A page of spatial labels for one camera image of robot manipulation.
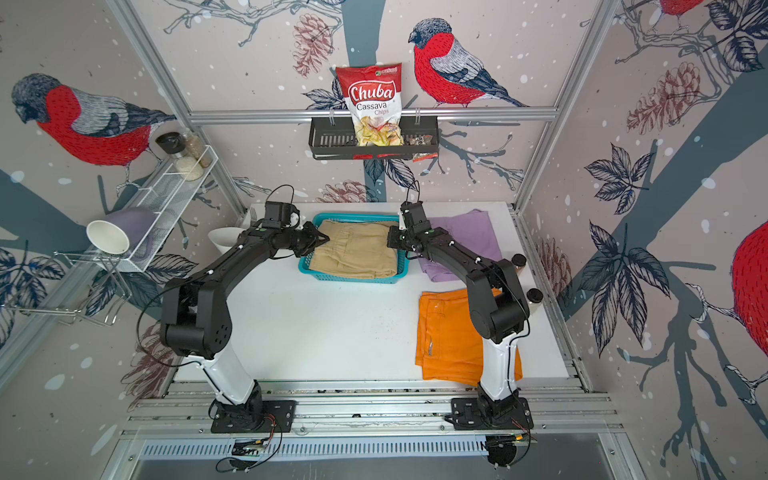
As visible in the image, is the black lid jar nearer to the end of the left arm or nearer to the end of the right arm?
the end of the left arm

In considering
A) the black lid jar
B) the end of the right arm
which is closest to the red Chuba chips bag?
the end of the right arm

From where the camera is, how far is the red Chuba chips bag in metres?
0.81

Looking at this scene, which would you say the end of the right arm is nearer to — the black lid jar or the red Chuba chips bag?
the red Chuba chips bag

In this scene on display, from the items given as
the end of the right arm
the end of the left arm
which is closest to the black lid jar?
the end of the left arm

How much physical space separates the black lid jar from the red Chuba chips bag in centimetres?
48

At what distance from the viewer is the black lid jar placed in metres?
0.80
